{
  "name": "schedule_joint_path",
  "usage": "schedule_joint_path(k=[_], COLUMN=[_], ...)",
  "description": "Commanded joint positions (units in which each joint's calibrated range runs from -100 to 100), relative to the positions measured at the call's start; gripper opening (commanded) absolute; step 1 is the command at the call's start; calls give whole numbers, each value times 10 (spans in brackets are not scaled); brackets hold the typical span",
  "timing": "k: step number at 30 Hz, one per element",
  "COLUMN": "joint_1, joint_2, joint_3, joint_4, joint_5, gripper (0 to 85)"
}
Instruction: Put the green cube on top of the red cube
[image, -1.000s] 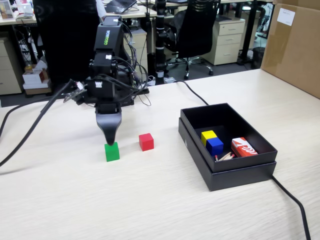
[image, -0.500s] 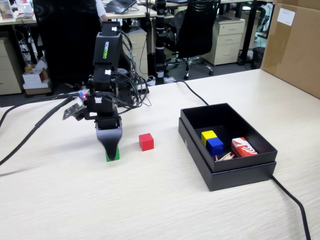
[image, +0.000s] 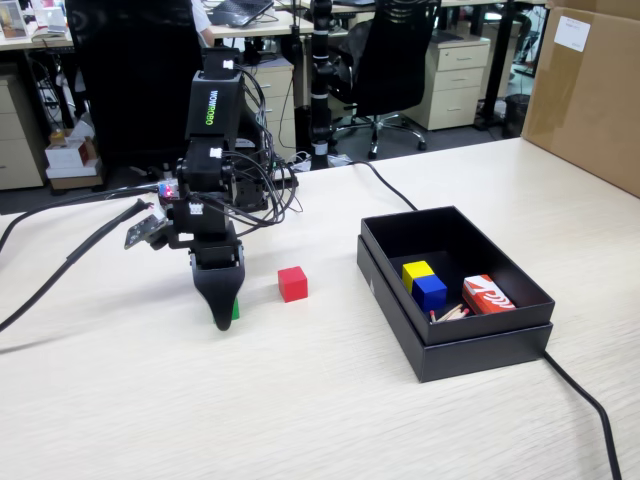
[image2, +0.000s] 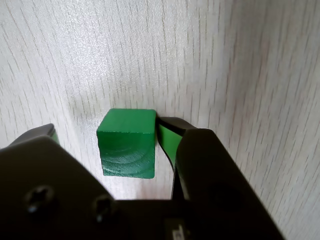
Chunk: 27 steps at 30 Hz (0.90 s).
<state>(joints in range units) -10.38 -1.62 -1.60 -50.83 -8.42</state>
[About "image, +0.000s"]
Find yellow wooden cube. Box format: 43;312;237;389
402;260;435;294

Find thick black sleeved cable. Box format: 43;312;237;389
0;198;156;334

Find large brown cardboard box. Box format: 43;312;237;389
519;0;640;199

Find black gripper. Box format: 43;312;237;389
187;232;246;332

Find black cardboard box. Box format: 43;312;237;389
359;204;557;346

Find black solid-back office chair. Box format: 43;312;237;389
64;0;206;174

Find black mesh office chair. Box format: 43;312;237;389
332;0;442;161

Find person in white shirt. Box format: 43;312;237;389
191;0;217;47

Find black open laptop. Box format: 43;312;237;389
207;0;277;29

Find blue wooden cube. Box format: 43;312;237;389
411;274;448;312

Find thick black power cable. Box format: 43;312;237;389
294;159;624;480

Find circuit board with lit LEDs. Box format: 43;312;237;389
149;167;181;204

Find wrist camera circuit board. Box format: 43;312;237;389
123;212;169;251

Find black box lid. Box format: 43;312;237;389
356;234;554;384

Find framed desk picture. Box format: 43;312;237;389
0;0;30;41

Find white carton box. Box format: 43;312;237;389
44;135;101;180

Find beige office desk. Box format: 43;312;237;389
0;27;76;51
199;7;316;49

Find beige drawer pedestal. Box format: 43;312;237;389
0;74;47;191
242;57;297;162
407;37;492;132

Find black pole with white bands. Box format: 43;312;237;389
308;0;335;171

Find green wooden cube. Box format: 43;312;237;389
212;298;241;324

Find red wooden cube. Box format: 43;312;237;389
277;265;309;304

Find black waste bin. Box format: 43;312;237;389
502;93;532;140

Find thin black table cable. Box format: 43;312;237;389
0;182;169;251

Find thin black servo wires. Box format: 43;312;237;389
232;62;304;239

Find red and white matchbox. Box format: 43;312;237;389
461;274;516;316

